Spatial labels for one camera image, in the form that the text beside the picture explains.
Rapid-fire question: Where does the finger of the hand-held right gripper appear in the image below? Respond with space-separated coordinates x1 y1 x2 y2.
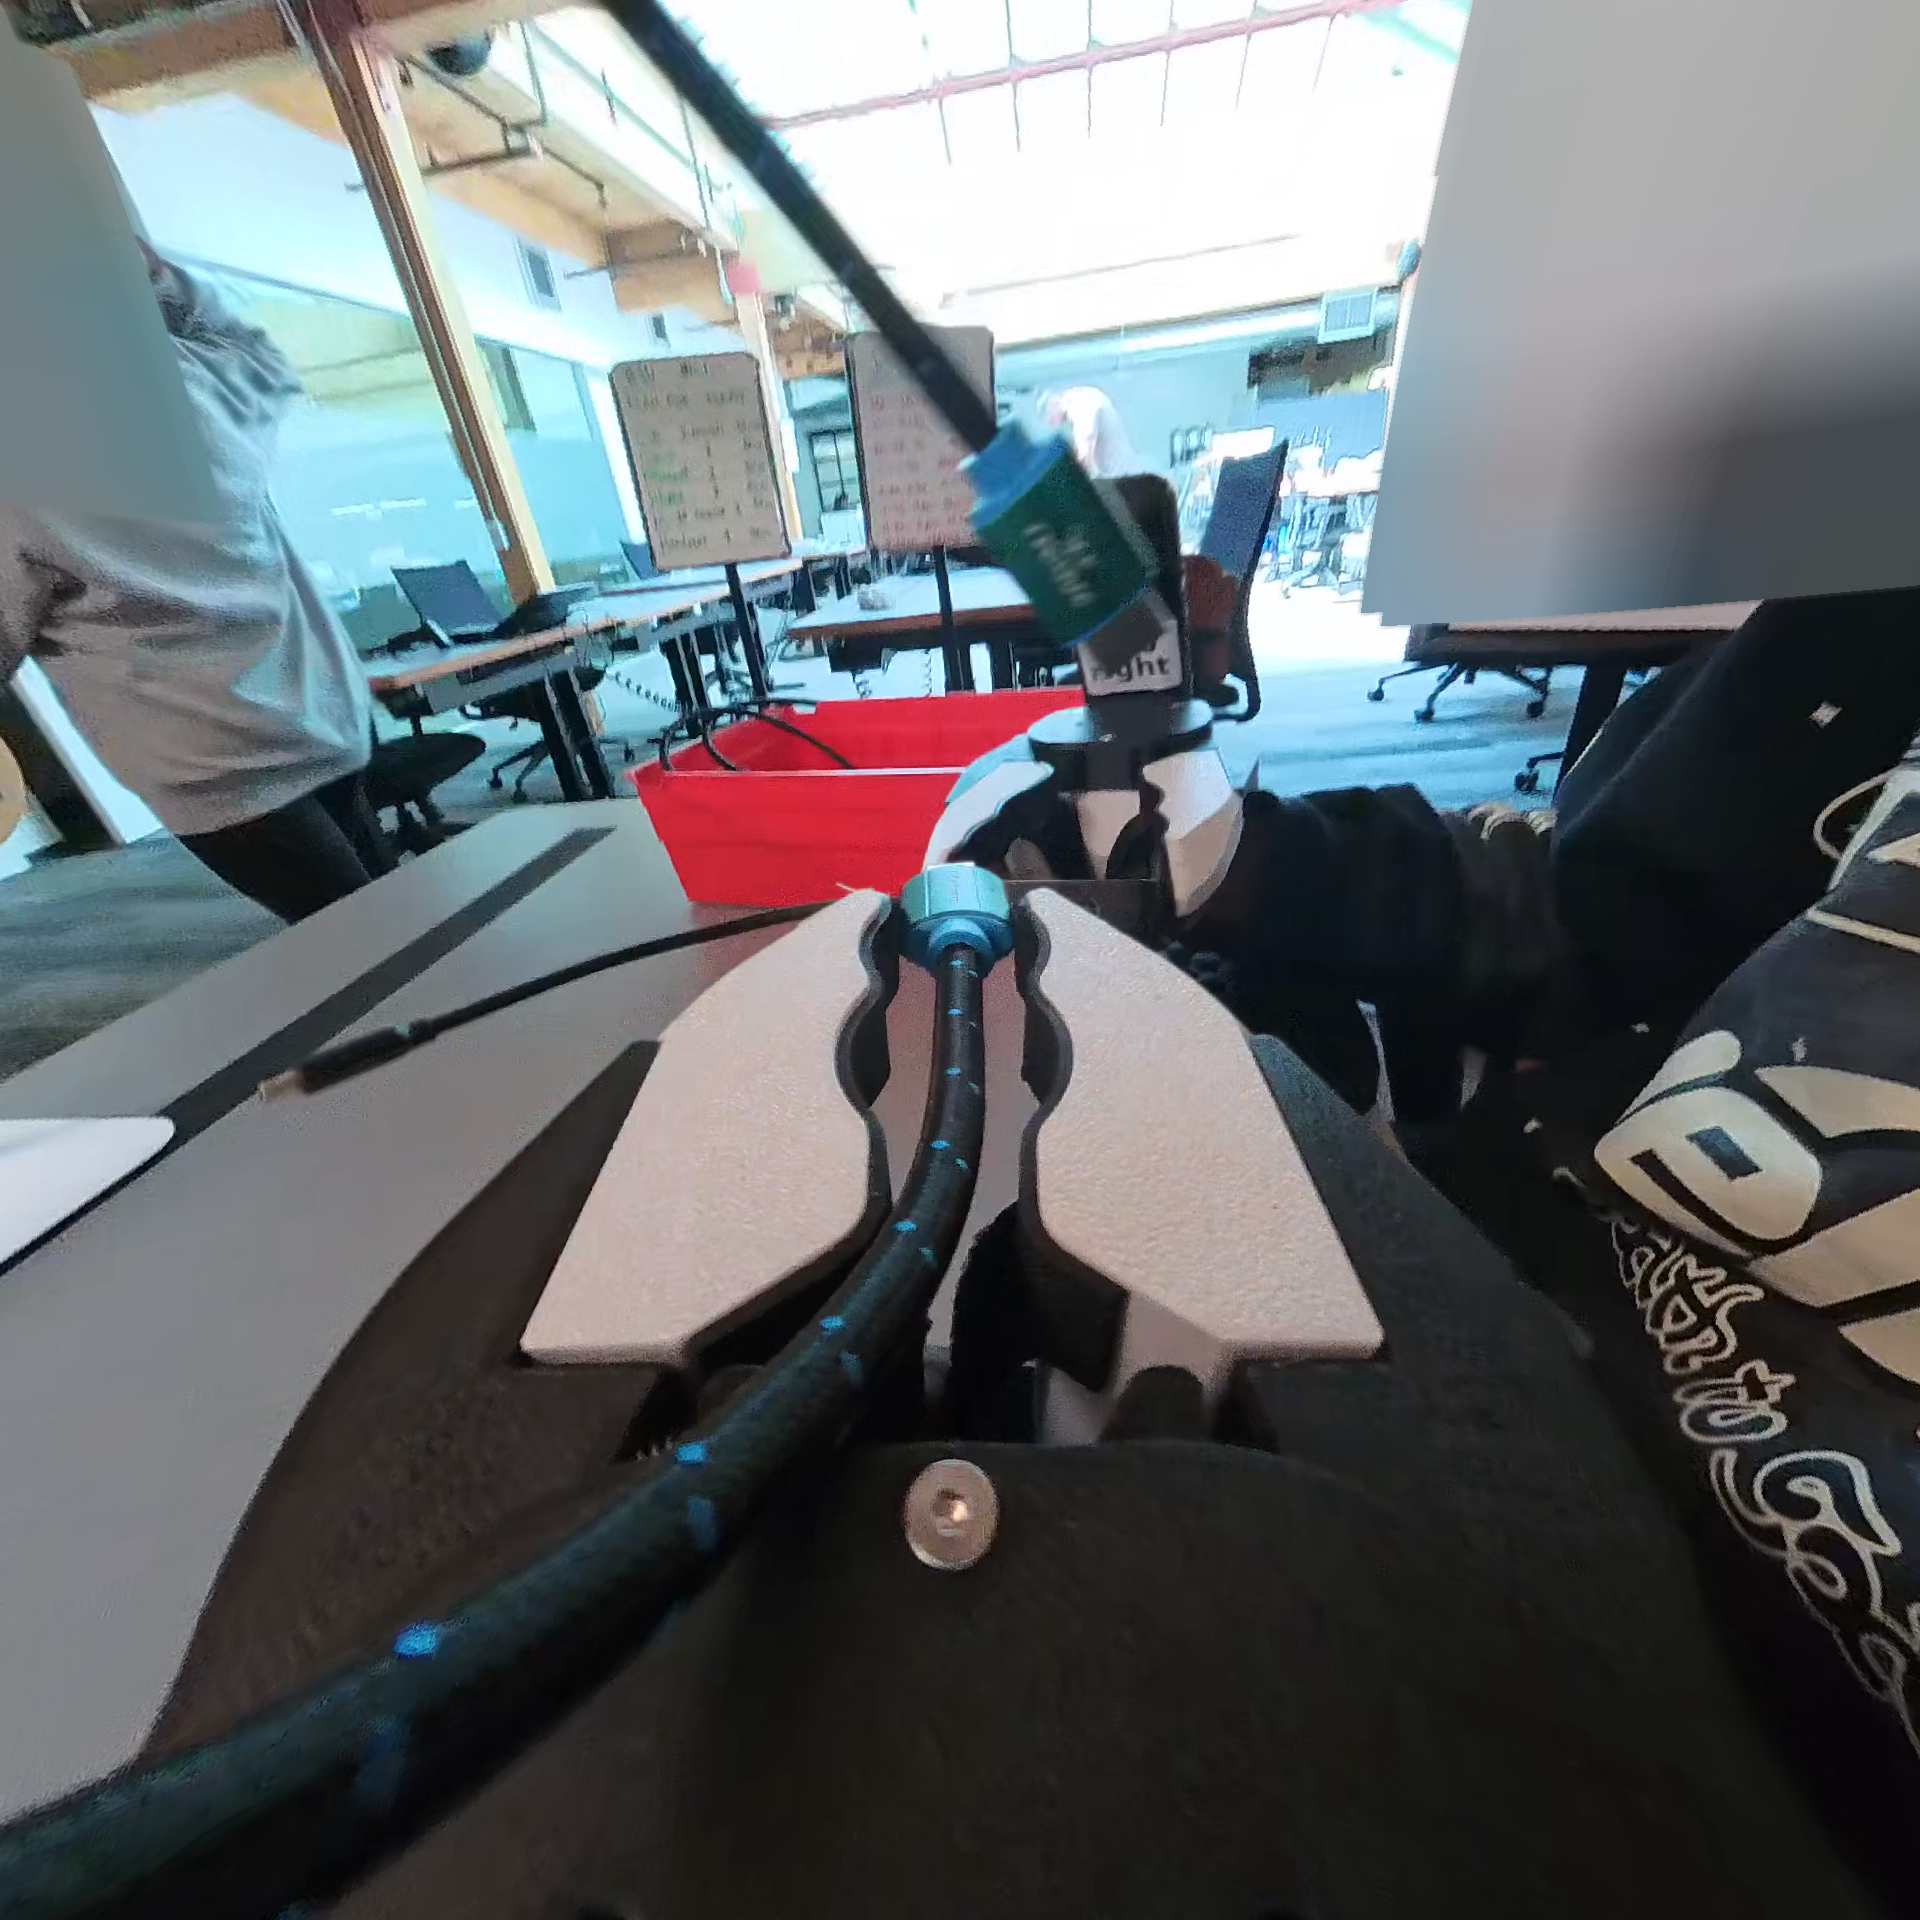
1143 747 1250 921
927 755 1065 889

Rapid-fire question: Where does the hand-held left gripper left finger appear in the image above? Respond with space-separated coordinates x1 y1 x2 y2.
518 891 895 1370

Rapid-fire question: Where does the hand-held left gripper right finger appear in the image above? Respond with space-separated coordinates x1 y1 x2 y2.
1014 889 1386 1445

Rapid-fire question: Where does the red plastic bin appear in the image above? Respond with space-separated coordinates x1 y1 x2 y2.
626 689 1093 909

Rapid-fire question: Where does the person's right forearm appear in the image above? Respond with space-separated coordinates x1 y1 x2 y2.
1201 785 1569 1120

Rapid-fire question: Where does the black office chair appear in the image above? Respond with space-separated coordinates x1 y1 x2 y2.
387 563 605 800
1182 438 1297 725

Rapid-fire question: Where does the wooden office desk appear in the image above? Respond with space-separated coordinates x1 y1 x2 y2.
783 566 1086 696
363 557 804 804

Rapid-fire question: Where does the handwritten whiteboard on stand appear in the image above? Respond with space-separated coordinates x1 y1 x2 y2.
607 352 794 712
844 328 1001 696

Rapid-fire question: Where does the person's dark printed clothing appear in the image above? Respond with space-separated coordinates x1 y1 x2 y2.
1500 593 1920 1846

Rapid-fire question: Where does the white board stand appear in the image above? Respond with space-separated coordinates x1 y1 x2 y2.
0 1117 179 1273

